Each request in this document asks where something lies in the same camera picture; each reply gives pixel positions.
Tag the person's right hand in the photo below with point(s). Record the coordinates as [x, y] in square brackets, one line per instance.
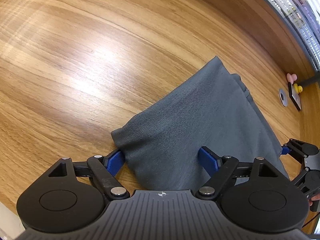
[315, 200]

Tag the pink toy figure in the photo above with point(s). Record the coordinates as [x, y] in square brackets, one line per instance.
[291, 77]

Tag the black flat stand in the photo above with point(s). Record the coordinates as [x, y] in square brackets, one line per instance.
[295, 98]

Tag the grey pants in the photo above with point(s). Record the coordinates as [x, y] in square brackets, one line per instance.
[190, 120]

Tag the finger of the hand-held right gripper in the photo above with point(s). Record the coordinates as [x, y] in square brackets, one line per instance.
[311, 178]
[302, 147]

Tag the yellow rubber duck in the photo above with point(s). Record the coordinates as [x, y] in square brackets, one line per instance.
[298, 89]

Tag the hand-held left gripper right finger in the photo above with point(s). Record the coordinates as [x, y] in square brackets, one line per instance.
[208, 160]

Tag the dark grey partition post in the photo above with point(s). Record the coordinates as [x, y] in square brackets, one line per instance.
[311, 80]

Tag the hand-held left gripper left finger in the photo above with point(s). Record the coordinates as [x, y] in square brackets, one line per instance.
[115, 160]

